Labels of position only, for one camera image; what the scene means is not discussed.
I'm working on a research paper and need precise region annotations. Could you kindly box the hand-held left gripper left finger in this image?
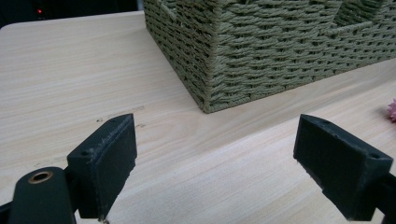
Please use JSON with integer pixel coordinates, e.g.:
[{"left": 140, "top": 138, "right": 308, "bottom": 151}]
[{"left": 66, "top": 113, "right": 138, "bottom": 221}]

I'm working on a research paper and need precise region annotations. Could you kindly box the pink flower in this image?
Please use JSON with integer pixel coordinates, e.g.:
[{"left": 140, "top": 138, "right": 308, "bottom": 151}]
[{"left": 388, "top": 98, "right": 396, "bottom": 123}]

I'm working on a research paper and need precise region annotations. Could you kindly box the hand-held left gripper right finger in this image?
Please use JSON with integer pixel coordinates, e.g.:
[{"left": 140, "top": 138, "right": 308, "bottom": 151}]
[{"left": 292, "top": 114, "right": 394, "bottom": 222}]

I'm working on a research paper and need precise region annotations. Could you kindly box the dark device with red light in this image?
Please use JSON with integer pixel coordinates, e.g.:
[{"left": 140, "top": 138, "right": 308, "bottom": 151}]
[{"left": 0, "top": 0, "right": 139, "bottom": 30}]

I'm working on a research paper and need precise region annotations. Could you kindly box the green woven basket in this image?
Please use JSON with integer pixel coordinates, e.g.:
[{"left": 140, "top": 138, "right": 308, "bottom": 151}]
[{"left": 142, "top": 0, "right": 396, "bottom": 114}]

